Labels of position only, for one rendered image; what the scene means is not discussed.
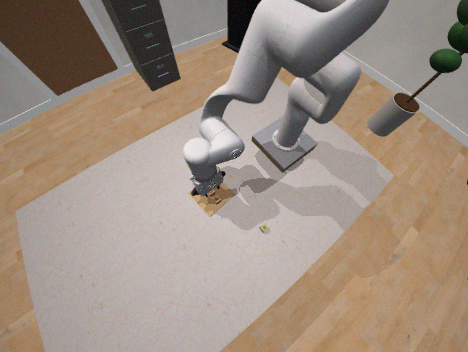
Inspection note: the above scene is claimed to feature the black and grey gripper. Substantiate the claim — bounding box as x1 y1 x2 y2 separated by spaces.
191 165 226 197

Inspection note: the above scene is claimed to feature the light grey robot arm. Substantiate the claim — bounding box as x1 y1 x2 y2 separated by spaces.
183 0 389 183

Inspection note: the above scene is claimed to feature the tan flat mat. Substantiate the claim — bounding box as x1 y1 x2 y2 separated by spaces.
189 182 235 217

